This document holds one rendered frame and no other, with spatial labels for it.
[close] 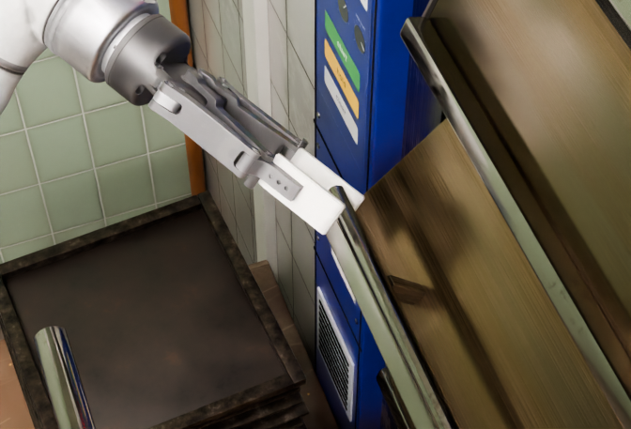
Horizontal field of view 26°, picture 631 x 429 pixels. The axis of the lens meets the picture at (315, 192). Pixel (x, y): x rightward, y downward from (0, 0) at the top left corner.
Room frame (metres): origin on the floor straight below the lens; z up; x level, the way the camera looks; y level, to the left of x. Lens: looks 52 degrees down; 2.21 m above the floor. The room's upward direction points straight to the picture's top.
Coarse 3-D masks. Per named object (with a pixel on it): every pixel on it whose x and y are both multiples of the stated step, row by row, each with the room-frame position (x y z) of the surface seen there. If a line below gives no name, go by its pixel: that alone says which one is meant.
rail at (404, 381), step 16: (336, 224) 0.70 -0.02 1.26; (336, 240) 0.68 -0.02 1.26; (336, 256) 0.67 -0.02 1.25; (352, 256) 0.66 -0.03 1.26; (352, 272) 0.65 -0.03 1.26; (352, 288) 0.64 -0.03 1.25; (368, 288) 0.63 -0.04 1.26; (368, 304) 0.62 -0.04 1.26; (368, 320) 0.60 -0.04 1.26; (384, 320) 0.60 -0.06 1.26; (384, 336) 0.58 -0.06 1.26; (384, 352) 0.57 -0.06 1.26; (400, 352) 0.57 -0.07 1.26; (400, 368) 0.55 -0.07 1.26; (400, 384) 0.54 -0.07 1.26; (416, 400) 0.53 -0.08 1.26; (416, 416) 0.51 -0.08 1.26
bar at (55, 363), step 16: (48, 336) 0.64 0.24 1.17; (64, 336) 0.64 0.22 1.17; (48, 352) 0.62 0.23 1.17; (64, 352) 0.62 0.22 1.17; (48, 368) 0.61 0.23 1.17; (64, 368) 0.61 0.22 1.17; (48, 384) 0.59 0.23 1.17; (64, 384) 0.59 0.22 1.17; (80, 384) 0.59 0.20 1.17; (64, 400) 0.57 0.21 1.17; (80, 400) 0.58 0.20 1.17; (64, 416) 0.56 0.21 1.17; (80, 416) 0.56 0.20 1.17
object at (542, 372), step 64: (448, 128) 0.74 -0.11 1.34; (384, 192) 0.72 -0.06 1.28; (448, 192) 0.69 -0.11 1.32; (384, 256) 0.66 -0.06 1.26; (448, 256) 0.64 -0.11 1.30; (512, 256) 0.61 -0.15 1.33; (448, 320) 0.59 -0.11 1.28; (512, 320) 0.57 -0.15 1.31; (448, 384) 0.54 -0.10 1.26; (512, 384) 0.52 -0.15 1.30; (576, 384) 0.50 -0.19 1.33
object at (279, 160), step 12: (276, 156) 0.70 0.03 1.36; (288, 168) 0.69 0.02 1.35; (300, 180) 0.68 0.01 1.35; (312, 180) 0.68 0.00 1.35; (276, 192) 0.67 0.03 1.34; (300, 192) 0.67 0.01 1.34; (312, 192) 0.67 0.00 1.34; (324, 192) 0.67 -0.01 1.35; (288, 204) 0.66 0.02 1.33; (300, 204) 0.66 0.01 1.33; (312, 204) 0.66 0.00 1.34; (324, 204) 0.66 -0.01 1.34; (336, 204) 0.66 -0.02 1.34; (300, 216) 0.66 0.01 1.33; (312, 216) 0.65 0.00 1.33; (324, 216) 0.65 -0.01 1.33; (336, 216) 0.65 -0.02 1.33; (324, 228) 0.65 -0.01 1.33
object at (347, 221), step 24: (336, 192) 0.69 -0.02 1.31; (360, 240) 0.64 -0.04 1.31; (360, 264) 0.62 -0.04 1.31; (384, 288) 0.60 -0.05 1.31; (408, 288) 0.61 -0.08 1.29; (384, 312) 0.58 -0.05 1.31; (408, 336) 0.55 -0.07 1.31; (408, 360) 0.53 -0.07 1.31; (432, 384) 0.51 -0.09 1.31; (432, 408) 0.49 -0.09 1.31
